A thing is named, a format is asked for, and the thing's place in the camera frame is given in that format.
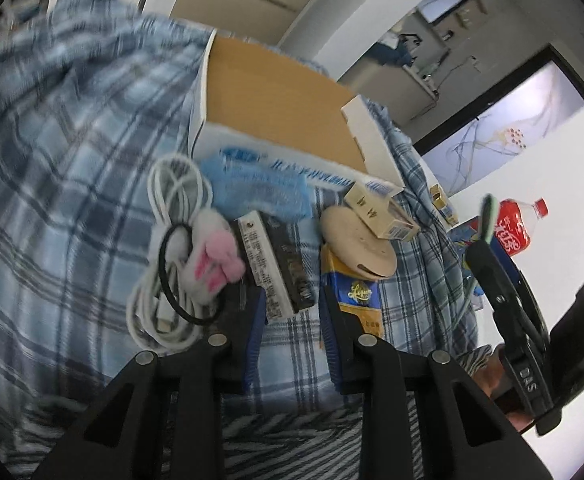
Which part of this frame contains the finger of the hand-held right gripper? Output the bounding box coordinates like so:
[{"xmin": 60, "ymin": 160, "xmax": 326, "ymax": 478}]
[{"xmin": 464, "ymin": 193, "xmax": 519, "ymax": 312}]

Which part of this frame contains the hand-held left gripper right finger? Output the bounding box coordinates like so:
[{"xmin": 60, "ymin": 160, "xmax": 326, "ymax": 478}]
[{"xmin": 318, "ymin": 289, "xmax": 553, "ymax": 480}]

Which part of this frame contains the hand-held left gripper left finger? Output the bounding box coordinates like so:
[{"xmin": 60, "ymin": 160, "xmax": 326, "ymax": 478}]
[{"xmin": 32, "ymin": 280, "xmax": 269, "ymax": 480}]

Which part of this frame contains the pink bunny hair tie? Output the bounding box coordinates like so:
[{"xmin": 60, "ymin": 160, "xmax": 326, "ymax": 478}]
[{"xmin": 158, "ymin": 210, "xmax": 247, "ymax": 326}]

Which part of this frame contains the white cardboard box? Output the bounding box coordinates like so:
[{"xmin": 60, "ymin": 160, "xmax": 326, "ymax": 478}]
[{"xmin": 189, "ymin": 30, "xmax": 405, "ymax": 201}]

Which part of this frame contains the person's right hand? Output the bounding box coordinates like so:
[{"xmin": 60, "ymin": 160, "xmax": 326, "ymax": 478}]
[{"xmin": 477, "ymin": 349, "xmax": 537, "ymax": 432}]

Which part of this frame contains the red soda bottle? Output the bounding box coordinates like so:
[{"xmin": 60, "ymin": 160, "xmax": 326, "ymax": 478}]
[{"xmin": 492, "ymin": 197, "xmax": 550, "ymax": 258}]

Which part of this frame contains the blue gold cigarette pack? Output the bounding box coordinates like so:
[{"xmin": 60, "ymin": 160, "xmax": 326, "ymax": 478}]
[{"xmin": 319, "ymin": 245, "xmax": 385, "ymax": 351}]

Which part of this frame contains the black white carton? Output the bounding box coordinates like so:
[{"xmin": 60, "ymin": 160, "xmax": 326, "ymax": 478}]
[{"xmin": 234, "ymin": 210, "xmax": 318, "ymax": 323}]

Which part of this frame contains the yellow cigarette pack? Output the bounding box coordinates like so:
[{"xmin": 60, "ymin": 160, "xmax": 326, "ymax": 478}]
[{"xmin": 429, "ymin": 185, "xmax": 460, "ymax": 226}]

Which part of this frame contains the beige round disc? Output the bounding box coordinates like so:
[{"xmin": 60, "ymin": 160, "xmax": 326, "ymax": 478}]
[{"xmin": 319, "ymin": 205, "xmax": 398, "ymax": 281}]

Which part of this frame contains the grey striped clothing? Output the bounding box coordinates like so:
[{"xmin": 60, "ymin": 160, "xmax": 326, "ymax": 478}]
[{"xmin": 0, "ymin": 390, "xmax": 423, "ymax": 480}]

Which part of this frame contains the beige cigarette pack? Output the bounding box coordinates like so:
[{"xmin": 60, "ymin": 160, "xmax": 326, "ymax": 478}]
[{"xmin": 344, "ymin": 182, "xmax": 420, "ymax": 243}]

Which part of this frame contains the blue mesh cloth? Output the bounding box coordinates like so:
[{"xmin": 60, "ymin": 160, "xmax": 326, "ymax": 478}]
[{"xmin": 199, "ymin": 147, "xmax": 313, "ymax": 221}]

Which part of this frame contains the painted glass door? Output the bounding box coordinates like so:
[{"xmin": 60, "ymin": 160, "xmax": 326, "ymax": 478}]
[{"xmin": 414, "ymin": 45, "xmax": 584, "ymax": 196}]

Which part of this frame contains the beige sink cabinet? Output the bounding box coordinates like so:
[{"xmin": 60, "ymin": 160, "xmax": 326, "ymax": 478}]
[{"xmin": 337, "ymin": 45, "xmax": 440, "ymax": 121}]

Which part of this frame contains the dark blue cloth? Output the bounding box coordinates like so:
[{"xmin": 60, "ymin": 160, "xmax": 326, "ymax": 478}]
[{"xmin": 369, "ymin": 40, "xmax": 408, "ymax": 66}]

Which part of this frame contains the blue plaid shirt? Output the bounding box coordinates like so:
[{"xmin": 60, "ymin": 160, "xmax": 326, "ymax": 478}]
[{"xmin": 0, "ymin": 0, "xmax": 480, "ymax": 461}]

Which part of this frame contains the coiled white cable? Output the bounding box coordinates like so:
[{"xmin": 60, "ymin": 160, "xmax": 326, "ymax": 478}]
[{"xmin": 127, "ymin": 155, "xmax": 223, "ymax": 351}]

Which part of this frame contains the wall mirror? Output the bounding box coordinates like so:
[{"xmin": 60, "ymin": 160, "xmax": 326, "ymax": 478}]
[{"xmin": 417, "ymin": 0, "xmax": 473, "ymax": 23}]

